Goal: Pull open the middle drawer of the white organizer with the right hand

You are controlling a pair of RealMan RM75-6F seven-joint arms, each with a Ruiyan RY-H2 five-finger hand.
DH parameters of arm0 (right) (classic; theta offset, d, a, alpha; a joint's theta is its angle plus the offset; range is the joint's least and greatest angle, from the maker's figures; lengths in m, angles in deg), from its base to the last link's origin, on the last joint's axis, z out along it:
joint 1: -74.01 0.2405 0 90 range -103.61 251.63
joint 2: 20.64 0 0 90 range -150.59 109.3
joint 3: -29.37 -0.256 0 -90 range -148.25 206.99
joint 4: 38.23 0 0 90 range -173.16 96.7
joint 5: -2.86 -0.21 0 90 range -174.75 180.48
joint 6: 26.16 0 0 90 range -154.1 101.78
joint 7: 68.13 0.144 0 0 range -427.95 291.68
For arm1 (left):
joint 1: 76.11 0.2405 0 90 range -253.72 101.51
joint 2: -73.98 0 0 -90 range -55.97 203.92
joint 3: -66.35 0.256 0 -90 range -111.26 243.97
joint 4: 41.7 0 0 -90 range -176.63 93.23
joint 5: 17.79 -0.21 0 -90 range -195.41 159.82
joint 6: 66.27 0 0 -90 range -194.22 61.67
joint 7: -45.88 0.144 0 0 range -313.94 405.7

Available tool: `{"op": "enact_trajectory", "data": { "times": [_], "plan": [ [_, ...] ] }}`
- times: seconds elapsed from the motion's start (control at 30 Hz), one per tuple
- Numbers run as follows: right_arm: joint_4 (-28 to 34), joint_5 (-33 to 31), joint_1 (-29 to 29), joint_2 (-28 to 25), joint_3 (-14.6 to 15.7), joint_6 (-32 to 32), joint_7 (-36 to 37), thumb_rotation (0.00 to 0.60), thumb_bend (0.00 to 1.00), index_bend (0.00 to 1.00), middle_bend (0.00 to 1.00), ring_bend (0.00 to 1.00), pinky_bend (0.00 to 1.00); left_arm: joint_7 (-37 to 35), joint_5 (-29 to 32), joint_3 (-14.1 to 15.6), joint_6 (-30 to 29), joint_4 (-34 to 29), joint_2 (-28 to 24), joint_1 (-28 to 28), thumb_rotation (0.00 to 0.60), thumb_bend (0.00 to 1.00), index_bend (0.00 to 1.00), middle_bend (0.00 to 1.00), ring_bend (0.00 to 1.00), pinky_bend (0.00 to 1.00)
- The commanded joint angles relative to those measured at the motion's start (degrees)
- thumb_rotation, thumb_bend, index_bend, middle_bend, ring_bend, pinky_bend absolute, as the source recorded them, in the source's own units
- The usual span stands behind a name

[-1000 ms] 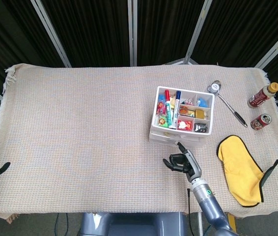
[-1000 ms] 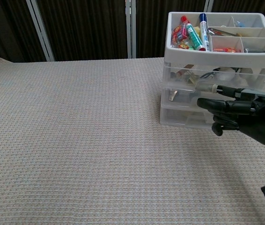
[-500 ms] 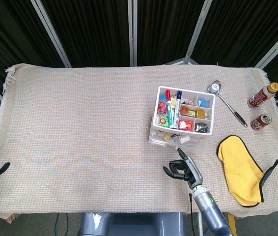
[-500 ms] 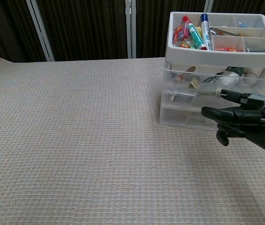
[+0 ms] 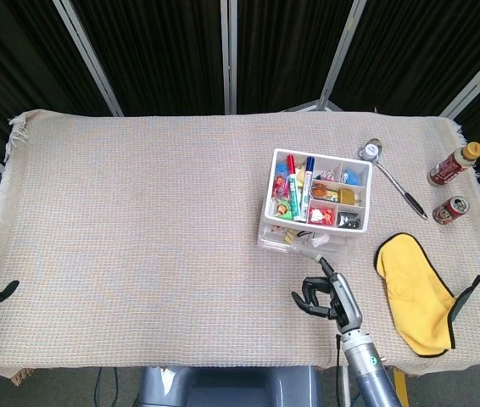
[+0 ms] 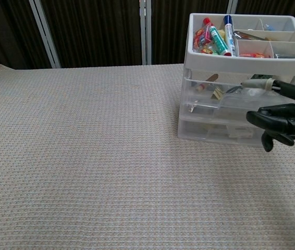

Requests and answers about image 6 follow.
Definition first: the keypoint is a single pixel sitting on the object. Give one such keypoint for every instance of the grey screen frame post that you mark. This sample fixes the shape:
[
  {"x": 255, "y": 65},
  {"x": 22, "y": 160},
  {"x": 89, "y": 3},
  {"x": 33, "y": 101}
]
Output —
[
  {"x": 232, "y": 6},
  {"x": 145, "y": 31},
  {"x": 44, "y": 34}
]

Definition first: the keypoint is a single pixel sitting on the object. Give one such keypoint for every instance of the clear plastic drawer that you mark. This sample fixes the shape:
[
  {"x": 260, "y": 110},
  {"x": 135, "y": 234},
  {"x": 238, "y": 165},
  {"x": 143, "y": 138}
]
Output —
[
  {"x": 204, "y": 106},
  {"x": 197, "y": 130}
]

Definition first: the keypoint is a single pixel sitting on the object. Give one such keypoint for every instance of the orange green candy packet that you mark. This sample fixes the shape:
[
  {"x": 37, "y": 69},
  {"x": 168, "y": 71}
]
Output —
[{"x": 207, "y": 50}]

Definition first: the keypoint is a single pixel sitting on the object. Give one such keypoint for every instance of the white marker with blue cap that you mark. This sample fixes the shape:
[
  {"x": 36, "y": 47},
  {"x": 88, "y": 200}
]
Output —
[{"x": 229, "y": 34}]

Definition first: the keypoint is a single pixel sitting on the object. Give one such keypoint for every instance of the green marker with red cap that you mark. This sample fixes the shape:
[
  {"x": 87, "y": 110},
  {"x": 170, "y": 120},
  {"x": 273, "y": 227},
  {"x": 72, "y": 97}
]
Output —
[{"x": 218, "y": 39}]

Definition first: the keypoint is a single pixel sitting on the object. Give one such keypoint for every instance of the red pink candy packet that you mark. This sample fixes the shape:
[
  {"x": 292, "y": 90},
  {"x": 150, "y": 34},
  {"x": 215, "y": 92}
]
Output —
[{"x": 202, "y": 36}]

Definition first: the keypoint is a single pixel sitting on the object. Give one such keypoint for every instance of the dark pleated screen panel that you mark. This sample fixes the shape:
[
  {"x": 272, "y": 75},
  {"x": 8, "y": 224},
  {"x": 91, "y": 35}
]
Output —
[
  {"x": 171, "y": 31},
  {"x": 6, "y": 31},
  {"x": 275, "y": 7},
  {"x": 92, "y": 31}
]

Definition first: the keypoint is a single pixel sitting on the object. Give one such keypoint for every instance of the yellow binder clip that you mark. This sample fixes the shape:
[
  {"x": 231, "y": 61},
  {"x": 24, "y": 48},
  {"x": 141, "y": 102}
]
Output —
[{"x": 217, "y": 94}]

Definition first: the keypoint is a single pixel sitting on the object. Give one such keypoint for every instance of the green circuit board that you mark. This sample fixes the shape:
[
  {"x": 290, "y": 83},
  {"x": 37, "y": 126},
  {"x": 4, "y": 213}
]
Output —
[{"x": 260, "y": 76}]

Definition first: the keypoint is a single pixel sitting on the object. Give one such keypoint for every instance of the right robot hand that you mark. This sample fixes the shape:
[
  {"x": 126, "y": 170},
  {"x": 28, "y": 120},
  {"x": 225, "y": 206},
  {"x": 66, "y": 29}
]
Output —
[{"x": 280, "y": 121}]

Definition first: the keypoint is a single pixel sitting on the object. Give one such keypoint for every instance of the clear plastic drawer organizer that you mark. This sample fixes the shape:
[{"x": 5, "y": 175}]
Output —
[{"x": 241, "y": 62}]

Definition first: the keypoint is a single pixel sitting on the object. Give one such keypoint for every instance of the small blue object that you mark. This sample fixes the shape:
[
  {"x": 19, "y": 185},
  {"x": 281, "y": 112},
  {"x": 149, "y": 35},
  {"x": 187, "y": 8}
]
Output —
[{"x": 270, "y": 26}]

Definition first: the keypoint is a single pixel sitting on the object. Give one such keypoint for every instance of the small white card pack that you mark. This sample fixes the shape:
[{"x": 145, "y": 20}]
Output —
[{"x": 241, "y": 132}]

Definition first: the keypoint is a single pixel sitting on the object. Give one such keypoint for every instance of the wooden cylinder with red end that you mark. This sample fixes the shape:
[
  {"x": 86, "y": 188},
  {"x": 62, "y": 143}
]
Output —
[{"x": 208, "y": 81}]

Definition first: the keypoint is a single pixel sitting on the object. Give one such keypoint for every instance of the yellow foam block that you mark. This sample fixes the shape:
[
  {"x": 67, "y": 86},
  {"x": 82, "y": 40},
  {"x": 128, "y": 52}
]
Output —
[{"x": 221, "y": 35}]

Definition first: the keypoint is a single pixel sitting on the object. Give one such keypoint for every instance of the beige woven tablecloth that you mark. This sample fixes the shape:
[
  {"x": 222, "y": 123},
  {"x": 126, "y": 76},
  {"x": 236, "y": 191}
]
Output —
[{"x": 85, "y": 156}]

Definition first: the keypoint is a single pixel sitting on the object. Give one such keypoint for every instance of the small black item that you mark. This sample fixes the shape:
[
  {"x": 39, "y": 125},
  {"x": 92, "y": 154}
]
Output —
[{"x": 288, "y": 56}]

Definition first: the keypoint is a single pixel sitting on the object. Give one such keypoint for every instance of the red wrapped candies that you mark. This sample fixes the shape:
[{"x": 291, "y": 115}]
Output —
[{"x": 254, "y": 55}]

